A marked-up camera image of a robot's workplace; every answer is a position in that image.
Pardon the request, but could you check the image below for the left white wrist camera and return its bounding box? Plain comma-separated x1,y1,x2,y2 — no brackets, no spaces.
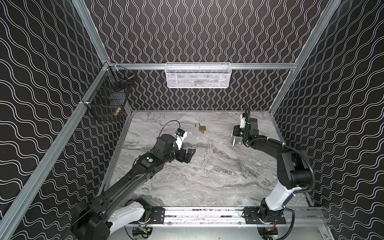
176,129,188,150

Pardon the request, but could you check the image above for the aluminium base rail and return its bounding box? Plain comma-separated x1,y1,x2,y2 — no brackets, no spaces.
143,206,326,226

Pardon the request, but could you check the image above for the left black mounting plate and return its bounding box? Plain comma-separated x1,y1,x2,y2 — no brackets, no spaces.
148,207,166,225

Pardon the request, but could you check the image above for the large brass padlock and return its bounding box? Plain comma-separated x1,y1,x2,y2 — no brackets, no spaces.
232,136,243,146

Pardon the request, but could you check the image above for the brass item in black basket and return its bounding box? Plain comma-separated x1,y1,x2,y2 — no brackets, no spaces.
113,108,122,116

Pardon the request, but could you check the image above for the white mesh wall basket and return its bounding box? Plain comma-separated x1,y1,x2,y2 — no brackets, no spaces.
165,62,232,89

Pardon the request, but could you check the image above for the black wire wall basket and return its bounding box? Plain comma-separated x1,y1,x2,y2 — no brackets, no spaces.
86,67,136,122

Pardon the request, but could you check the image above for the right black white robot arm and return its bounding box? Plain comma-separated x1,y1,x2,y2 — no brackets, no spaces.
232,113,316,224

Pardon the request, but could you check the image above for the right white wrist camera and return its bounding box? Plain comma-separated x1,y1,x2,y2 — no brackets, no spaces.
240,117,246,129

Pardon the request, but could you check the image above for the black mounting plate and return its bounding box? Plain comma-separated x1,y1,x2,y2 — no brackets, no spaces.
242,207,287,225
148,207,166,225

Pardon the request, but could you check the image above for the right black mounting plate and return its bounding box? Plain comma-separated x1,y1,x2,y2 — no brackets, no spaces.
242,207,287,225

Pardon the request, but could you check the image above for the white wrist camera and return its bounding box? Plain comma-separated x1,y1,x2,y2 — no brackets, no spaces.
176,129,188,150
240,117,246,129

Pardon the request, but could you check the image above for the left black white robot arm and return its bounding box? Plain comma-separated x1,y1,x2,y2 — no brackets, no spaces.
70,129,196,240

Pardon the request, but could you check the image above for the small brass padlock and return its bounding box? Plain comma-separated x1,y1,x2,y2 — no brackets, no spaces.
195,123,207,134

